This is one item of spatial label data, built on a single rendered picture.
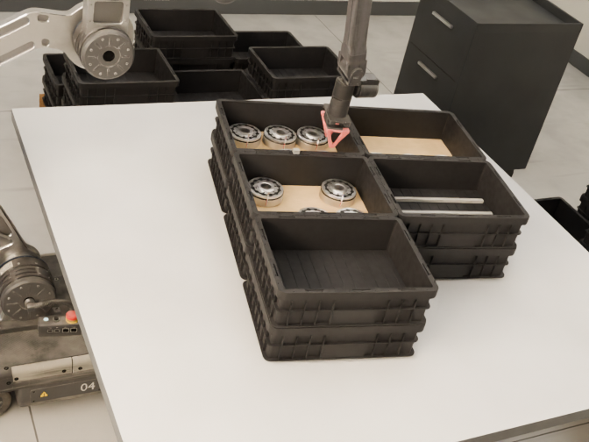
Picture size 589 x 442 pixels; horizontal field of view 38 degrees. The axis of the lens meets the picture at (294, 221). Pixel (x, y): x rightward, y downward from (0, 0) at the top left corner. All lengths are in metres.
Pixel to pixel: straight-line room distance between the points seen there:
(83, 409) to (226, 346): 0.88
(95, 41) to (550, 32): 2.38
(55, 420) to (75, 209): 0.72
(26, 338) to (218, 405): 0.94
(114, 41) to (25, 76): 2.37
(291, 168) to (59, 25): 0.74
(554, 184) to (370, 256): 2.55
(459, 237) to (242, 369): 0.74
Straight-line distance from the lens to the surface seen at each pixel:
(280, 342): 2.06
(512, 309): 2.51
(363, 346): 2.13
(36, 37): 2.42
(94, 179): 2.63
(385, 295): 2.03
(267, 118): 2.71
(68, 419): 2.86
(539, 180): 4.72
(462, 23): 3.94
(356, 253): 2.28
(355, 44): 2.37
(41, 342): 2.75
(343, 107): 2.48
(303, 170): 2.47
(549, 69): 4.25
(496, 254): 2.52
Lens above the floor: 2.16
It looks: 34 degrees down
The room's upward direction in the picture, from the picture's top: 13 degrees clockwise
